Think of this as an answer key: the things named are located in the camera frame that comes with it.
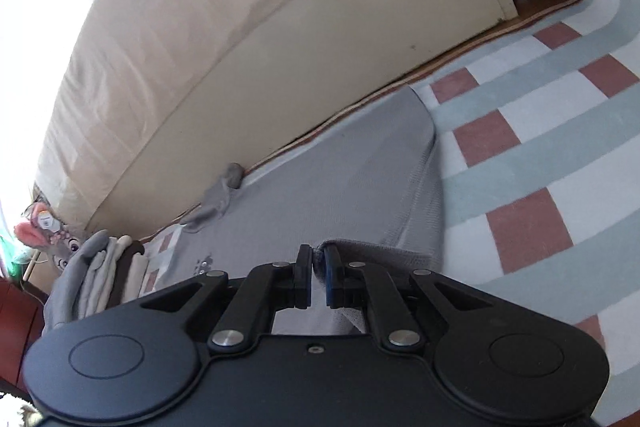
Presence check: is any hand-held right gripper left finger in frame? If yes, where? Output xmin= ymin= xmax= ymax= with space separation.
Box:
xmin=140 ymin=244 xmax=313 ymax=355

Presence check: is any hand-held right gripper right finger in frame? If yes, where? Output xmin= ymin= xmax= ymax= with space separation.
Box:
xmin=325 ymin=244 xmax=493 ymax=354

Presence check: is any grey knit sweater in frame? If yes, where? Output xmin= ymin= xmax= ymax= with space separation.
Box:
xmin=165 ymin=84 xmax=446 ymax=338

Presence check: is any small dark grey cloth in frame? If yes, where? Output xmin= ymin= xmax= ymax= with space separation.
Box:
xmin=180 ymin=162 xmax=246 ymax=233

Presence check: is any brown folded cloth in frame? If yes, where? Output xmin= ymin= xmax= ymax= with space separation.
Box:
xmin=117 ymin=243 xmax=147 ymax=300

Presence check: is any beige folded cloth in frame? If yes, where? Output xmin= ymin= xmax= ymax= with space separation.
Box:
xmin=82 ymin=234 xmax=133 ymax=315

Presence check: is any checkered rug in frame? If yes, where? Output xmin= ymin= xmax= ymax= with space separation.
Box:
xmin=135 ymin=0 xmax=640 ymax=427

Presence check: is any cream sofa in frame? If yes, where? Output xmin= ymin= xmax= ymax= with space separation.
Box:
xmin=32 ymin=0 xmax=521 ymax=243

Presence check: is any pink and grey plush toy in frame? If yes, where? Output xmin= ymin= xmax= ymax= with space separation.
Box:
xmin=12 ymin=202 xmax=86 ymax=273

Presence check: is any red-brown furniture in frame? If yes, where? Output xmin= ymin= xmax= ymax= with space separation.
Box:
xmin=0 ymin=277 xmax=46 ymax=403

